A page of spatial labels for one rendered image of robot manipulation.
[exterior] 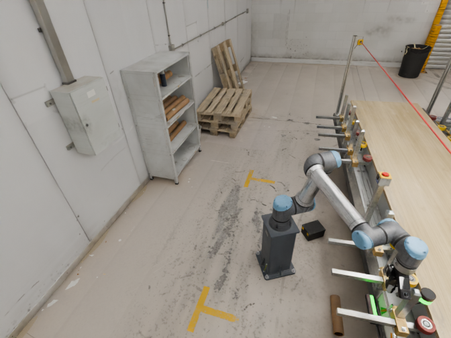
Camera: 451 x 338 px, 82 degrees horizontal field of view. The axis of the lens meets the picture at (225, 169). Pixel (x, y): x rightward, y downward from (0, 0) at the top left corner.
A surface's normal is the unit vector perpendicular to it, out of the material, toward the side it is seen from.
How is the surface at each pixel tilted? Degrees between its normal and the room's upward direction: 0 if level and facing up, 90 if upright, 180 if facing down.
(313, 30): 90
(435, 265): 0
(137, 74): 90
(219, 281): 0
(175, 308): 0
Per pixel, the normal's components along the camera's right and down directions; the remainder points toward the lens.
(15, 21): 0.95, 0.15
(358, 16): -0.30, 0.59
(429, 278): -0.04, -0.80
